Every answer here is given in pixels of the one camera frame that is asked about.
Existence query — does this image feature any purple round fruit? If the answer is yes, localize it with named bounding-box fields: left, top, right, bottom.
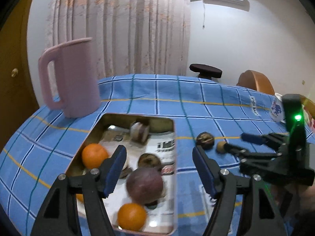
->
left=126, top=167, right=164, bottom=205

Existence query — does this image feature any dark brown passion fruit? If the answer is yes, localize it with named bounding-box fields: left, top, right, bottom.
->
left=138, top=153, right=162, bottom=171

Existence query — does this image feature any cut brown fruit half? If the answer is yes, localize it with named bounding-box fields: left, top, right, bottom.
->
left=120, top=158, right=133, bottom=179

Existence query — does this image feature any white blue floral cup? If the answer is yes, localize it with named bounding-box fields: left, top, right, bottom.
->
left=269, top=93, right=285, bottom=122

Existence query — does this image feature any blue plaid tablecloth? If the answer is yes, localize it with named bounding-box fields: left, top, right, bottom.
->
left=1, top=74, right=286, bottom=235

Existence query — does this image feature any brown wooden chair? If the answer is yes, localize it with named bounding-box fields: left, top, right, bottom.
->
left=236, top=70, right=275, bottom=95

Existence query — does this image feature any printed paper sheet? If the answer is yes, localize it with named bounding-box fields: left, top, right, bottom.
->
left=100, top=125, right=176, bottom=235

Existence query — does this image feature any gold metal tin tray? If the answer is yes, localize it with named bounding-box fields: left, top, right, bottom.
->
left=66, top=113, right=177, bottom=235

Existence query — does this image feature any dark round stool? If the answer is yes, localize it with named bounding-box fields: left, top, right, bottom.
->
left=189, top=63, right=223, bottom=80

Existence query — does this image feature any brown wooden door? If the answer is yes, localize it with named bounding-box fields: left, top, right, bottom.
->
left=1, top=0, right=39, bottom=148

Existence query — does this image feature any pink plastic pitcher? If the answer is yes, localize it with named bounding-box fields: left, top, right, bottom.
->
left=38, top=37, right=101, bottom=118

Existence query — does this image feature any brass door knob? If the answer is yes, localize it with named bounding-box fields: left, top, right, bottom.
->
left=11, top=68, right=19, bottom=78

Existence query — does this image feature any pink floral curtain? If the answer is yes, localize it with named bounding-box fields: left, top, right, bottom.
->
left=46, top=0, right=191, bottom=78

